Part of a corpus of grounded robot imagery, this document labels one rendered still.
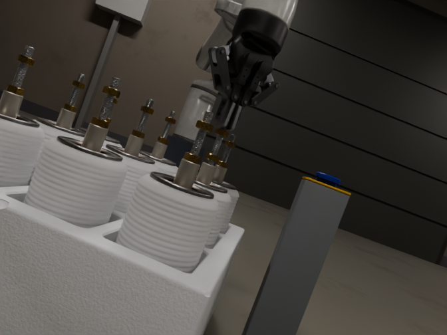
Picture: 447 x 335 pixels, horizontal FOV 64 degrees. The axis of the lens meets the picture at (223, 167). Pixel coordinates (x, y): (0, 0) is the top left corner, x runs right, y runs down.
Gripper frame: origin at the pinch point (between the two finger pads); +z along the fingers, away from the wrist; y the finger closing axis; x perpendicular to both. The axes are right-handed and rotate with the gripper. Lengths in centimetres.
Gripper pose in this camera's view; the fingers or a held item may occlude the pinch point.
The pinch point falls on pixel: (228, 115)
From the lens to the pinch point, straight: 52.2
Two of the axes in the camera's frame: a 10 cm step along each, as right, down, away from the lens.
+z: -3.5, 9.3, 0.3
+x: -5.9, -2.5, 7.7
